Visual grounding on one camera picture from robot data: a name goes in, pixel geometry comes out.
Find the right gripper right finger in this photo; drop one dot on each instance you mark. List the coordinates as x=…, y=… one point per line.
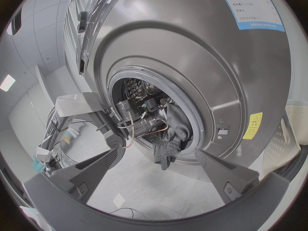
x=216, y=172

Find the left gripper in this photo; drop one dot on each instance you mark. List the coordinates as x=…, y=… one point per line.
x=149, y=126

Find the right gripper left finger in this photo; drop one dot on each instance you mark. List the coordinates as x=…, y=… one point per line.
x=96, y=169

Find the dark grey garment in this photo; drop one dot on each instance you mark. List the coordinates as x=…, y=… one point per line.
x=178, y=124

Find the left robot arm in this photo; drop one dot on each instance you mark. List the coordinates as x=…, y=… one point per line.
x=77, y=105

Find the washing machine door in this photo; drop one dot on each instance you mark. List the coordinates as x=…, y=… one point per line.
x=80, y=139

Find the cream laundry basket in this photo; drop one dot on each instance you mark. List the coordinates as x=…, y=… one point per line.
x=276, y=148

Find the grey washing machine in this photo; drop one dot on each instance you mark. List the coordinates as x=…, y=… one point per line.
x=216, y=64

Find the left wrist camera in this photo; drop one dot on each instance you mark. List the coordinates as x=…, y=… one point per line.
x=151, y=105

